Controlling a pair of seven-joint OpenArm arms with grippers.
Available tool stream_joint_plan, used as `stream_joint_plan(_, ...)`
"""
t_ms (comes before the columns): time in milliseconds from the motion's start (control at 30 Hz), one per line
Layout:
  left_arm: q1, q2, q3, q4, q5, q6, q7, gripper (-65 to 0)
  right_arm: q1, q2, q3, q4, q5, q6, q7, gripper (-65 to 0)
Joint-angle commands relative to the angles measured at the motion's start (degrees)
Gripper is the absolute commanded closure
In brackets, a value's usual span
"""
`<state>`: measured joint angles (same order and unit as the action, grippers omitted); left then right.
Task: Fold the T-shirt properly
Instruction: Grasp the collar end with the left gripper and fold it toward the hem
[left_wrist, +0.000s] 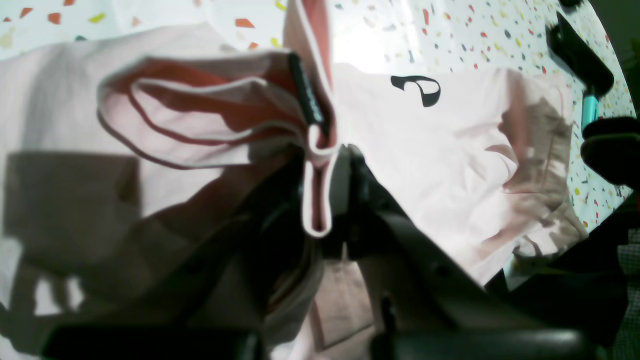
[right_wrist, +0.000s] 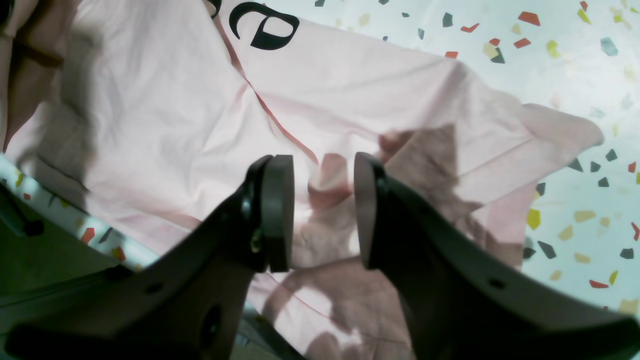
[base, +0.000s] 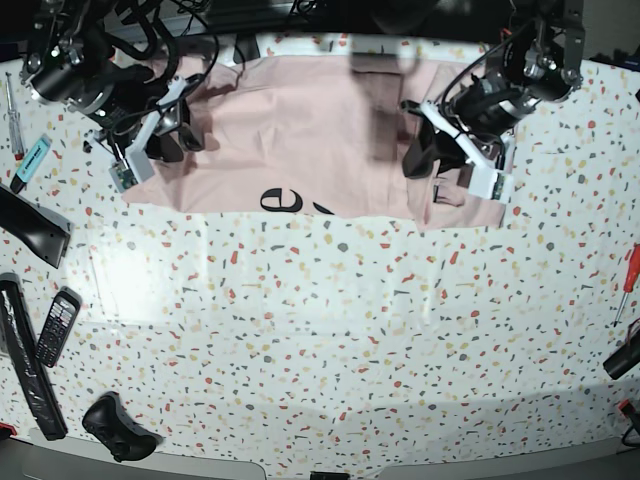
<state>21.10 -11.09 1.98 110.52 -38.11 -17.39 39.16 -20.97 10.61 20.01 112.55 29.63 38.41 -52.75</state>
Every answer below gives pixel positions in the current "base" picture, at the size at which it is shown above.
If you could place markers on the black cordless phone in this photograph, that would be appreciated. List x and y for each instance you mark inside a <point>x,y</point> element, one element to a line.
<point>60,319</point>

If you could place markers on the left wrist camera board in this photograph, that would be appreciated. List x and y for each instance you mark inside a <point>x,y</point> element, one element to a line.
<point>491,184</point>

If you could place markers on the black game controller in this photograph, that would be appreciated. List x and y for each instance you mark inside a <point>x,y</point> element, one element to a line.
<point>107,420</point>

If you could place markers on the teal highlighter marker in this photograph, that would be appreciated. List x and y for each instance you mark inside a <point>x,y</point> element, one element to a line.
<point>30,163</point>

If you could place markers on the black mount bracket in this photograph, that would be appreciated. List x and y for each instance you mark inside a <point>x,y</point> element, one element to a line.
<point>246,48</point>

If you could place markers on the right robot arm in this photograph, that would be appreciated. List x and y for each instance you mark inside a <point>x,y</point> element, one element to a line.
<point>116,63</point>

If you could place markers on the red-handled screwdriver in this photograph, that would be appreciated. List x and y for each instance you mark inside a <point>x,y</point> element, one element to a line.
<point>630,280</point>

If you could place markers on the pink T-shirt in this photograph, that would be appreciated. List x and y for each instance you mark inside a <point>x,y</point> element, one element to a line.
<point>315,135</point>

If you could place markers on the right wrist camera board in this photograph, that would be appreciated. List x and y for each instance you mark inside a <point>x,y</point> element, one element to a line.
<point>123,176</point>

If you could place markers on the red and black clamp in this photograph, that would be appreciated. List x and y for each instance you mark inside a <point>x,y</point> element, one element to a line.
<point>630,438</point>

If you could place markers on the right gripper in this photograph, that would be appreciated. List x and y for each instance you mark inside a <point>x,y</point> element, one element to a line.
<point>167,133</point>

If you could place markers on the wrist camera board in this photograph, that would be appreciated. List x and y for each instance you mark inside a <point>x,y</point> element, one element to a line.
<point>123,176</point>
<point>491,184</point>

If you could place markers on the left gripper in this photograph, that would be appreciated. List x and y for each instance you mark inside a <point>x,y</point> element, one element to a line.
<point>473,119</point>

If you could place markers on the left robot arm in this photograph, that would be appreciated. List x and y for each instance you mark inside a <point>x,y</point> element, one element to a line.
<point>539,60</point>

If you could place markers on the terrazzo pattern tablecloth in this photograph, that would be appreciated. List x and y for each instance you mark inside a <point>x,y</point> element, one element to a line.
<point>305,343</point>

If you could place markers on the black cylindrical tool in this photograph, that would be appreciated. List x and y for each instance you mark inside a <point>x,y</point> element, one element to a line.
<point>625,358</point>

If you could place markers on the black stapler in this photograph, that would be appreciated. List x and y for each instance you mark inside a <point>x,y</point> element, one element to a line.
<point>48,239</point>

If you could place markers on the clear-handled screwdriver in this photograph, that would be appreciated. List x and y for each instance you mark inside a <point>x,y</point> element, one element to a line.
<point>15,132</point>

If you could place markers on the long black bar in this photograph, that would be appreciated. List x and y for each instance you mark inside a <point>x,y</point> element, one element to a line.
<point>21,348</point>

